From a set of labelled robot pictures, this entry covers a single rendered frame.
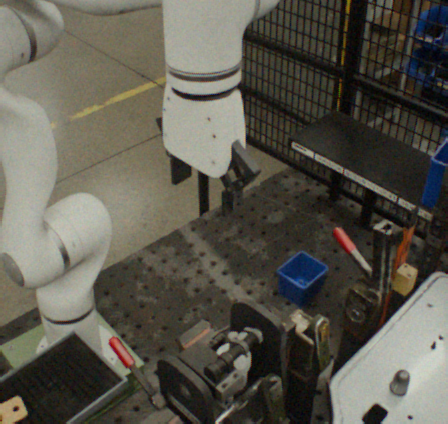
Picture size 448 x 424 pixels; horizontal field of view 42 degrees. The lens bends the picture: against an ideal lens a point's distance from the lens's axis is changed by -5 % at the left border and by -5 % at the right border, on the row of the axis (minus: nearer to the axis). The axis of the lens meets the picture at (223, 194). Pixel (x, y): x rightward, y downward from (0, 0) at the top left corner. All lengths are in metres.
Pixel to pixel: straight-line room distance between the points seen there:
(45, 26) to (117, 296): 0.89
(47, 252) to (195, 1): 0.61
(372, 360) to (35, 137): 0.73
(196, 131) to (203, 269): 1.06
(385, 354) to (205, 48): 0.75
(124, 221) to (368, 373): 2.01
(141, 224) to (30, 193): 1.92
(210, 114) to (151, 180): 2.56
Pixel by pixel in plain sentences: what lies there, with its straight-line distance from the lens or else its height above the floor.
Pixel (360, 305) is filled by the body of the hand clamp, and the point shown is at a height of 1.02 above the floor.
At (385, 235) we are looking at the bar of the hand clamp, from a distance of 1.10.
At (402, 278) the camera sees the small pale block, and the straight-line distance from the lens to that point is 1.24.
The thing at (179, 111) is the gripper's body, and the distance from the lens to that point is 0.69.
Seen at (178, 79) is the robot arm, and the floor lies 1.62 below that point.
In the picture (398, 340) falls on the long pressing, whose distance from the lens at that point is 1.21.
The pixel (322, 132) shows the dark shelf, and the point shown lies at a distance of 1.68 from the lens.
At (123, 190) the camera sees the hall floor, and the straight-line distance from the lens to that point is 3.16.
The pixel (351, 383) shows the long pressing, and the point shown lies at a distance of 1.13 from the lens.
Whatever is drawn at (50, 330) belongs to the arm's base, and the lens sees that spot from 1.28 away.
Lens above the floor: 1.92
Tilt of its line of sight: 38 degrees down
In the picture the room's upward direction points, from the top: straight up
